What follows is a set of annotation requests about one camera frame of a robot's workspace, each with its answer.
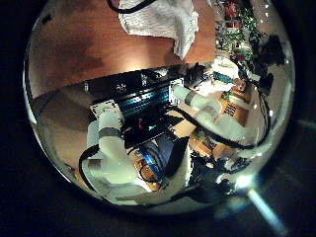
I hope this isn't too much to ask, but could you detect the white red striped clothing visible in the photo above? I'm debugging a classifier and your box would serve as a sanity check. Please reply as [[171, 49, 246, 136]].
[[118, 0, 200, 61]]

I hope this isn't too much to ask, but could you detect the white and teal box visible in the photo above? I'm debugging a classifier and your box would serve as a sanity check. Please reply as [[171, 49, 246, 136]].
[[211, 58, 240, 88]]

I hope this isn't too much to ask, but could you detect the orange wooden cabinet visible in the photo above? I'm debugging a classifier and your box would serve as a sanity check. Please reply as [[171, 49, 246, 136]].
[[184, 88, 255, 159]]

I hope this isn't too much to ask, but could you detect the bright ceiling lamp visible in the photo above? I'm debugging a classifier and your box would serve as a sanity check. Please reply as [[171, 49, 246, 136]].
[[235, 174, 255, 192]]

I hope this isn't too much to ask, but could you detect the black control box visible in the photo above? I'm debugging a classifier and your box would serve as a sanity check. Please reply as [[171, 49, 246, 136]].
[[122, 112, 186, 150]]

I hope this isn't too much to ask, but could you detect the blue box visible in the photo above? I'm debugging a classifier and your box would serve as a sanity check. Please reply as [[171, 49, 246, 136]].
[[139, 137, 177, 182]]

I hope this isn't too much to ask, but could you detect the black hand camera cable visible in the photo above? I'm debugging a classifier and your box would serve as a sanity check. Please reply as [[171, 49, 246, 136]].
[[106, 0, 157, 15]]

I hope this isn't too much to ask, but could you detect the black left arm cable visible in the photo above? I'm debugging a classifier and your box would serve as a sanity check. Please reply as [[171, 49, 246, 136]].
[[78, 143, 102, 194]]

